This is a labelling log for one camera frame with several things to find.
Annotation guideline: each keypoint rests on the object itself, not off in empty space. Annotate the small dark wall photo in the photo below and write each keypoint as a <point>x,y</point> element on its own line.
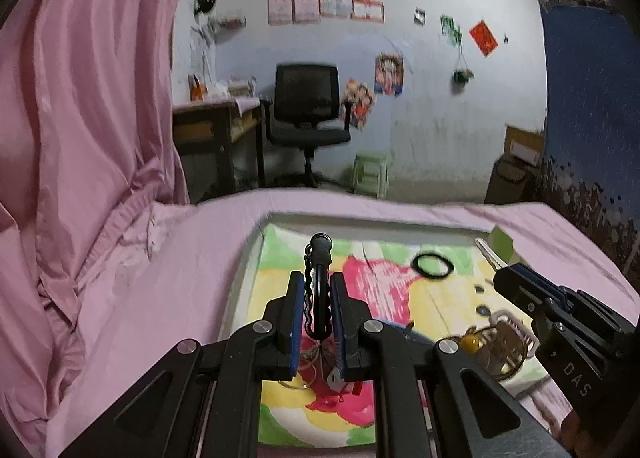
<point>419,16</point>

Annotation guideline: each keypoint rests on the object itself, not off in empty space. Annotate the green plastic stool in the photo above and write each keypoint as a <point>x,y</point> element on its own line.
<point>371,173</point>

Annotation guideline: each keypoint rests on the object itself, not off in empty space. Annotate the cartoon figures wall cutout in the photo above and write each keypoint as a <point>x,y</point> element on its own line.
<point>359,100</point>

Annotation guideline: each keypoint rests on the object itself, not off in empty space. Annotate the black office chair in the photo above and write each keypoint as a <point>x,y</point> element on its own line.
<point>305,108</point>

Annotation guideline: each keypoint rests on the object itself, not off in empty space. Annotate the silver key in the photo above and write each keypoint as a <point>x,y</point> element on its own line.
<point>487,253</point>

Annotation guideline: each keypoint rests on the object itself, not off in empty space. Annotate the brown claw hair clip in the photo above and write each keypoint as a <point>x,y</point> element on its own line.
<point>507,345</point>

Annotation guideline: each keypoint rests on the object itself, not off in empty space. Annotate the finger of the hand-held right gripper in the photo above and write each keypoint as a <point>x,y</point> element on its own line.
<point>520,293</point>
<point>535,280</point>

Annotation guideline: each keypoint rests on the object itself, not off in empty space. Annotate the wooden desk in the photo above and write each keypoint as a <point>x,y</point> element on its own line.
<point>210,133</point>

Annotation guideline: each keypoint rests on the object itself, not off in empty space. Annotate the blue printed wardrobe cloth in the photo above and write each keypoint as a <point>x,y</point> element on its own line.
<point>590,138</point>

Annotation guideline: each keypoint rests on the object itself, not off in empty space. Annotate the shallow white box colourful lining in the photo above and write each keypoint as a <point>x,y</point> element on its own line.
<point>400,288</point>

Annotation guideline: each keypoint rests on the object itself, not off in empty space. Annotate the red paper wall decoration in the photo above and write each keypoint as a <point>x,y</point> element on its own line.
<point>484,38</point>

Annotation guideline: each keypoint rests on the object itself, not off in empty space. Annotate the green hanging ornament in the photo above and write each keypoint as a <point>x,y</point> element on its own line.
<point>463,75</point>

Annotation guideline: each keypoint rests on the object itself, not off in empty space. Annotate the orange item on desk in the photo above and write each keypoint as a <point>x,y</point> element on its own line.
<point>197,88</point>

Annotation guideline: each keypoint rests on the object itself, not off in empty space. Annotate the cartoon wall poster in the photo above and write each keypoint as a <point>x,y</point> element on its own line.
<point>389,74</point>

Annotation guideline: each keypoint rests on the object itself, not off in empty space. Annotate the dark storage box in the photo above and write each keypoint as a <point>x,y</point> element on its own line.
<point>510,183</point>

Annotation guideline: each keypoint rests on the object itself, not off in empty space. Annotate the thin silver bangle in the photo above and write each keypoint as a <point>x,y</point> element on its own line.
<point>312,363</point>

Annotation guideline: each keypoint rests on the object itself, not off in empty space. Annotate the green wall photos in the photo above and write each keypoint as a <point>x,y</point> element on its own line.
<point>451,28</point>

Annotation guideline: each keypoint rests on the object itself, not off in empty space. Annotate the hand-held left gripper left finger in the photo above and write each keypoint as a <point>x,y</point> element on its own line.
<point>298,318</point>

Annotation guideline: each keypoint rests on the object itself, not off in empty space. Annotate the pink curtain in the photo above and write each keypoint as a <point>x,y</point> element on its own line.
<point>85,163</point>

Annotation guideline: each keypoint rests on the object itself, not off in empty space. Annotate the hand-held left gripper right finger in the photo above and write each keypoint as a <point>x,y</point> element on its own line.
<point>336,318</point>

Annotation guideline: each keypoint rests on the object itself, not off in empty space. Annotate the green paper tab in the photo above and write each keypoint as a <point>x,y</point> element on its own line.
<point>501,240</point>

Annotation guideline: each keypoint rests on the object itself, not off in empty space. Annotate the pile of desk papers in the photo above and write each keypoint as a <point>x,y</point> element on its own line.
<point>240,90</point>

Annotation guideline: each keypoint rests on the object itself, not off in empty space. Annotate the black wavy hair clip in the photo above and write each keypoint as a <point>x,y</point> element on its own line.
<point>320,283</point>

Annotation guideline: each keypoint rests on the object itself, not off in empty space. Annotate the pink bed sheet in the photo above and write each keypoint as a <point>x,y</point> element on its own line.
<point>190,278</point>

